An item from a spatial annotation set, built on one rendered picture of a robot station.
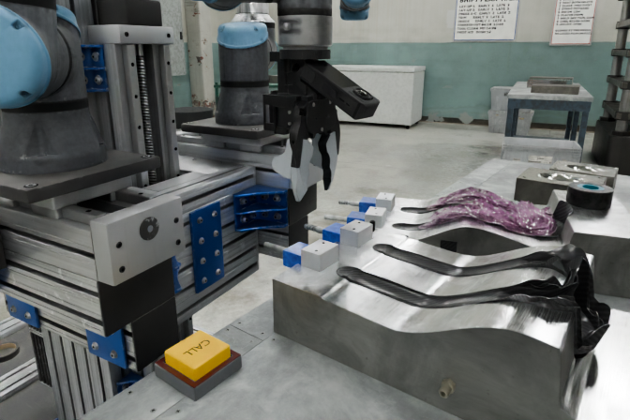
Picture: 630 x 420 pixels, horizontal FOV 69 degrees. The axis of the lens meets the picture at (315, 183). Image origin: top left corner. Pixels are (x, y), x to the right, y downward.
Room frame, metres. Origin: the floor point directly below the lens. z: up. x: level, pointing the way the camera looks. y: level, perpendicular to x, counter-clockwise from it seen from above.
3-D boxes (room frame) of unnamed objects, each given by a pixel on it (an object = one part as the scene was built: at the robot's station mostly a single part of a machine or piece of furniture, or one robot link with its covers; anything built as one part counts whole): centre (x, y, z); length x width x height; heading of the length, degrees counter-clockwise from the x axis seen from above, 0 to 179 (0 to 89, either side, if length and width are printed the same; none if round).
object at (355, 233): (0.77, -0.03, 0.89); 0.13 x 0.05 x 0.05; 54
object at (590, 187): (0.88, -0.55, 0.93); 0.08 x 0.08 x 0.04
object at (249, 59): (1.15, 0.17, 1.20); 0.13 x 0.12 x 0.14; 177
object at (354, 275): (0.58, -0.21, 0.92); 0.35 x 0.16 x 0.09; 54
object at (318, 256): (0.68, 0.03, 0.89); 0.13 x 0.05 x 0.05; 54
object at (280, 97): (0.68, 0.02, 1.15); 0.09 x 0.08 x 0.12; 54
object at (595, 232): (0.90, -0.36, 0.86); 0.50 x 0.26 x 0.11; 71
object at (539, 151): (3.93, -1.95, 0.32); 0.60 x 0.40 x 0.22; 69
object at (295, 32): (0.67, 0.02, 1.23); 0.08 x 0.08 x 0.05
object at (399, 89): (7.78, -0.97, 0.47); 1.52 x 0.77 x 0.94; 65
